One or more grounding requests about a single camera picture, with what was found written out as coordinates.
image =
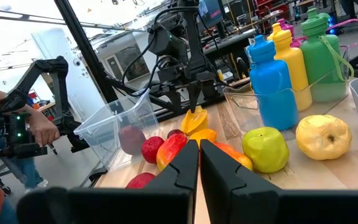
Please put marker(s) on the white cabinet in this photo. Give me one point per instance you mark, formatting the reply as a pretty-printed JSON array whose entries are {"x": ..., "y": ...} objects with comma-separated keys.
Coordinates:
[{"x": 51, "y": 40}]

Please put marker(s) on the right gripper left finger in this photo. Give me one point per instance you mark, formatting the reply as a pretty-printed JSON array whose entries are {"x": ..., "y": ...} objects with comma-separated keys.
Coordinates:
[{"x": 166, "y": 202}]

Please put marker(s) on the yellow-orange toy mango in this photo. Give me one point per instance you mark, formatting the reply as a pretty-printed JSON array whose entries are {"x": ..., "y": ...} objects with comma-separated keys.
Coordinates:
[{"x": 204, "y": 136}]

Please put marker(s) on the red toy fruit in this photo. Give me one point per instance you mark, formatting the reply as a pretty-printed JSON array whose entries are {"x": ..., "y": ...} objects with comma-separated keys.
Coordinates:
[
  {"x": 140, "y": 181},
  {"x": 152, "y": 149}
]

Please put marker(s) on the yellow squeeze bottle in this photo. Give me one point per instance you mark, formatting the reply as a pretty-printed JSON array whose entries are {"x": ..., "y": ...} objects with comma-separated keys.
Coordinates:
[{"x": 291, "y": 65}]

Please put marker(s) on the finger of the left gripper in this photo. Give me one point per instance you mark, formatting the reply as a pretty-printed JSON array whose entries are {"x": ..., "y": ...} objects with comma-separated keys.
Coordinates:
[
  {"x": 194, "y": 95},
  {"x": 211, "y": 91}
]

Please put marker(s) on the person's hand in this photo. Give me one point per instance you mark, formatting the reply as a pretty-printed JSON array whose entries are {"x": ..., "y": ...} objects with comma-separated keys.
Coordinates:
[{"x": 43, "y": 129}]

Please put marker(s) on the red-orange toy mango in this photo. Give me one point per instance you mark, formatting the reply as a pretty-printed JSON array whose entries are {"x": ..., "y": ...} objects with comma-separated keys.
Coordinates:
[{"x": 238, "y": 157}]

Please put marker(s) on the green toy apple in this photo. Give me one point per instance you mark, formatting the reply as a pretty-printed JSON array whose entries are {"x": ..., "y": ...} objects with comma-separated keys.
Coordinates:
[{"x": 266, "y": 149}]

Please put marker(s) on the blue screen monitor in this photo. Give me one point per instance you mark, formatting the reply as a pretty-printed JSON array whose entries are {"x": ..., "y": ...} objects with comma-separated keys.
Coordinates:
[{"x": 210, "y": 11}]

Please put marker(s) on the green squeeze bottle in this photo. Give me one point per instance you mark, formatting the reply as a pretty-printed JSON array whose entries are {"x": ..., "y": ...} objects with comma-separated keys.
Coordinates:
[{"x": 322, "y": 62}]

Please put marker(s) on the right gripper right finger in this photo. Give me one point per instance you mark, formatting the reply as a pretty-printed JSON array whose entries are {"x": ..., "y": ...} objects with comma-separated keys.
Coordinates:
[{"x": 238, "y": 202}]

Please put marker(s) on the blue squeeze bottle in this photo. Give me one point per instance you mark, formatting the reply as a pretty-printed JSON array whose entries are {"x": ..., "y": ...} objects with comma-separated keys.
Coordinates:
[{"x": 272, "y": 87}]

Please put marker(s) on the clear plastic tub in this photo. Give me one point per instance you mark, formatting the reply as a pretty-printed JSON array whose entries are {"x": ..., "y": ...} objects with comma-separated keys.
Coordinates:
[{"x": 104, "y": 137}]

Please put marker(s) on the red and yellow toy mango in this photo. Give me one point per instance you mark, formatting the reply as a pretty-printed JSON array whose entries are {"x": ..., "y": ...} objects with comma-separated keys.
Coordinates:
[{"x": 169, "y": 151}]

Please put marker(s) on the clear rectangular tray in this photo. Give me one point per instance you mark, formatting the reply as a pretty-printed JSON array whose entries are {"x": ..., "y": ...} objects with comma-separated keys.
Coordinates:
[{"x": 238, "y": 109}]

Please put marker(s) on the pink squeeze bottle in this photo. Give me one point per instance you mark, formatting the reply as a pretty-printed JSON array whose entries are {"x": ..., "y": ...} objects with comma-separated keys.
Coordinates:
[{"x": 287, "y": 31}]

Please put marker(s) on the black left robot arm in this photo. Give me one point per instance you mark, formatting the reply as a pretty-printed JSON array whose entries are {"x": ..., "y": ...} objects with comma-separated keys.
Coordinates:
[{"x": 194, "y": 31}]

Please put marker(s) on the small dark red plum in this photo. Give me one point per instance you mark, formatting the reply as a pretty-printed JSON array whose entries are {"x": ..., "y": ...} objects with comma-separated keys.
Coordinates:
[{"x": 175, "y": 133}]

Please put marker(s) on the dark red toy apple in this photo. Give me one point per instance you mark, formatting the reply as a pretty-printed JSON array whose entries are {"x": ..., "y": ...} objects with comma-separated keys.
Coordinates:
[{"x": 131, "y": 140}]

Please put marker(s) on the yellow toy fruit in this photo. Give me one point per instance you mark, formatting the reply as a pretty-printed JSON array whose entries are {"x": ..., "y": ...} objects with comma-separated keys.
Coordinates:
[{"x": 323, "y": 137}]

